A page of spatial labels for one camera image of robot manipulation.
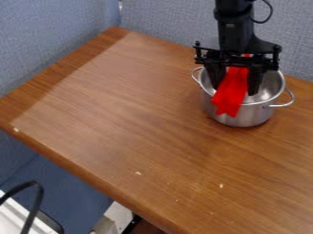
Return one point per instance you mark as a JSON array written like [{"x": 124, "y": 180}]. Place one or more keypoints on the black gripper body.
[{"x": 242, "y": 49}]

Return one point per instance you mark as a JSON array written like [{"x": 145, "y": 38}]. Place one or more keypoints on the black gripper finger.
[
  {"x": 256, "y": 77},
  {"x": 216, "y": 72}
]

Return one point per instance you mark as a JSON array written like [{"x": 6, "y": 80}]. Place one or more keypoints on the red rectangular block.
[{"x": 232, "y": 91}]

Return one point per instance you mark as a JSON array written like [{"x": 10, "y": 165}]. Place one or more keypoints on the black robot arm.
[{"x": 239, "y": 10}]

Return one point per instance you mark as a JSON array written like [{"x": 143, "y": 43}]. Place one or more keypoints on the stainless steel pot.
[{"x": 258, "y": 108}]

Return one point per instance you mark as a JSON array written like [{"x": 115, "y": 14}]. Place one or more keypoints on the white equipment under table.
[{"x": 14, "y": 214}]

